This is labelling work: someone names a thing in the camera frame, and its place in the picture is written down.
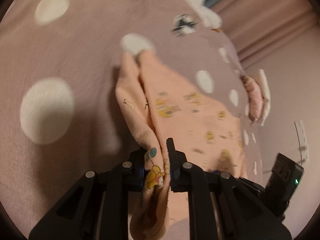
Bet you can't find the peach cartoon print garment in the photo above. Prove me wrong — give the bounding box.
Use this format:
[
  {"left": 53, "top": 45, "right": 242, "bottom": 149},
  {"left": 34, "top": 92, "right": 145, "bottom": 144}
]
[{"left": 116, "top": 50, "right": 254, "bottom": 239}]

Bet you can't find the white power strip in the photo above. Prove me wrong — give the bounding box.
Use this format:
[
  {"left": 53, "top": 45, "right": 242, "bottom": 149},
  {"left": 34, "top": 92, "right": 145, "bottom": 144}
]
[{"left": 295, "top": 120, "right": 309, "bottom": 165}]

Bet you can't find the white folded cloth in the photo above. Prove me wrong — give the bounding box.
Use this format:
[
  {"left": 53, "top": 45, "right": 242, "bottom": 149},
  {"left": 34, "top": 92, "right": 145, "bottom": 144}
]
[{"left": 252, "top": 69, "right": 271, "bottom": 126}]

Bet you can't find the mauve polka dot duvet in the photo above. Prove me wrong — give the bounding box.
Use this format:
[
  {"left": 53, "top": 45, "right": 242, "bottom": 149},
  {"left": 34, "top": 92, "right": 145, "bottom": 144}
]
[{"left": 1, "top": 0, "right": 262, "bottom": 237}]

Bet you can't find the pink curtain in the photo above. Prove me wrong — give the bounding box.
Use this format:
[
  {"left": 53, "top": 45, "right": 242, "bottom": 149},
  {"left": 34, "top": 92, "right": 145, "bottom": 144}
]
[{"left": 211, "top": 0, "right": 319, "bottom": 68}]

